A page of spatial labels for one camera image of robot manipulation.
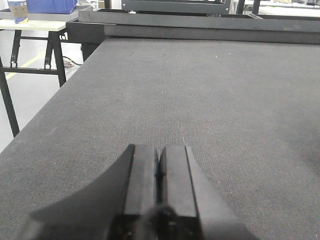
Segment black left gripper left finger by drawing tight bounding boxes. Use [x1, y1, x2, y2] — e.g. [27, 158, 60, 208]
[15, 144, 158, 240]

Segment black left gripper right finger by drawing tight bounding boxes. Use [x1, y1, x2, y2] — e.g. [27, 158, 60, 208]
[158, 145, 257, 240]

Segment white side table black legs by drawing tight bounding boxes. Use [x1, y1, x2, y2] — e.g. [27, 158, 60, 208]
[0, 19, 67, 137]

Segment white lab bench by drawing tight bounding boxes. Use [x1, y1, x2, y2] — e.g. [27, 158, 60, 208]
[258, 0, 320, 17]

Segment blue plastic crate background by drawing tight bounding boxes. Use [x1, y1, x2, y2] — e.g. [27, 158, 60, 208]
[26, 0, 78, 14]

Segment paper cup with sleeve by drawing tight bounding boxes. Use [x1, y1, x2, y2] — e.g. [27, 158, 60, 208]
[7, 0, 29, 24]

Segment cables on floor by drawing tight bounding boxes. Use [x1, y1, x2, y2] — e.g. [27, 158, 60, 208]
[62, 55, 83, 69]

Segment black metal frame rack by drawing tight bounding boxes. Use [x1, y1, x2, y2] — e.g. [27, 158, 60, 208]
[66, 0, 320, 59]

